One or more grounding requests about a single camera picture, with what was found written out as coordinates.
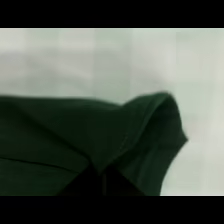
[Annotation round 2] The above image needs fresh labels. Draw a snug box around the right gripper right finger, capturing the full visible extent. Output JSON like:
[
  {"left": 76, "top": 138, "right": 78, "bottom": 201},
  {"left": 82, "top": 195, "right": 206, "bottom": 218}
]
[{"left": 102, "top": 166, "right": 148, "bottom": 197}]

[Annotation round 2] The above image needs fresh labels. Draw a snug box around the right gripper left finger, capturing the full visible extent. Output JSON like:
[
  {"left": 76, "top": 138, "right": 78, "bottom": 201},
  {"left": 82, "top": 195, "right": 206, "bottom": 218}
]
[{"left": 57, "top": 165, "right": 104, "bottom": 197}]

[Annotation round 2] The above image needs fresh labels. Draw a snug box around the dark green T-shirt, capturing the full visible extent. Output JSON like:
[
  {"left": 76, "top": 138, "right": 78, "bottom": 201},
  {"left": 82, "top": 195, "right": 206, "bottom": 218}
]
[{"left": 0, "top": 91, "right": 189, "bottom": 197}]

